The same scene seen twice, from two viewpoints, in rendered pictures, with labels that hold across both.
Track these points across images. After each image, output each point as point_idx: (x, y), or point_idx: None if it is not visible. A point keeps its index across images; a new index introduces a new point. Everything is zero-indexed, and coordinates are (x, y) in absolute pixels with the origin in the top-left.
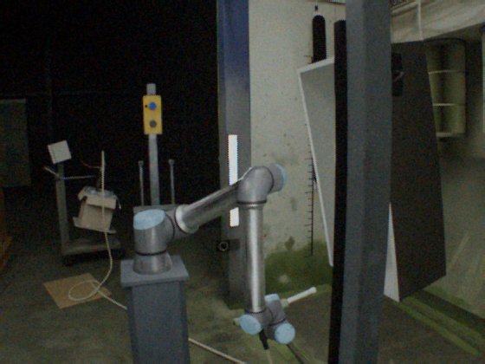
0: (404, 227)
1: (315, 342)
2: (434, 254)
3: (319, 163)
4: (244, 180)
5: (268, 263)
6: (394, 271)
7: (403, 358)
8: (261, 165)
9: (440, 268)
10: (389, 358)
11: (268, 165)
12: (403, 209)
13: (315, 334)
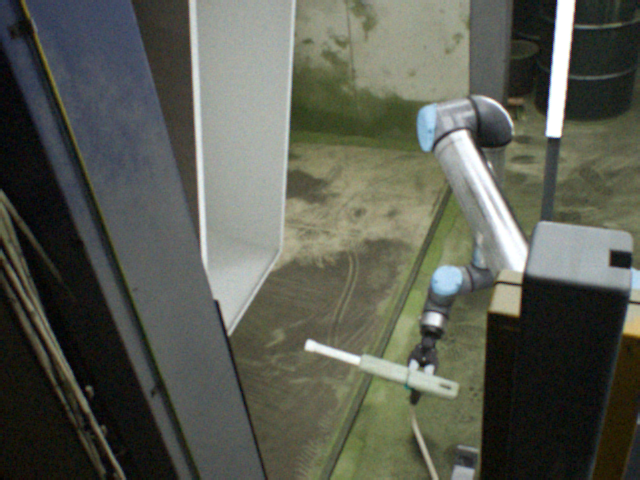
0: (267, 162)
1: (301, 429)
2: (216, 198)
3: (186, 194)
4: (503, 109)
5: None
6: (282, 219)
7: (254, 338)
8: (465, 98)
9: (207, 216)
10: (266, 348)
11: (448, 102)
12: (266, 139)
13: (278, 446)
